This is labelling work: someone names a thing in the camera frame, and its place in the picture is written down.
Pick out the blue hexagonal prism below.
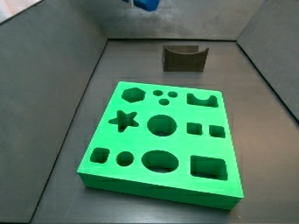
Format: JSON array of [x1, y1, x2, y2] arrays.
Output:
[[122, 0, 161, 11]]

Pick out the green shape sorter block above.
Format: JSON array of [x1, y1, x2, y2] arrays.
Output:
[[78, 81, 245, 210]]

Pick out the black curved cradle stand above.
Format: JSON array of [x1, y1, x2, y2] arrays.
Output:
[[163, 45, 210, 72]]

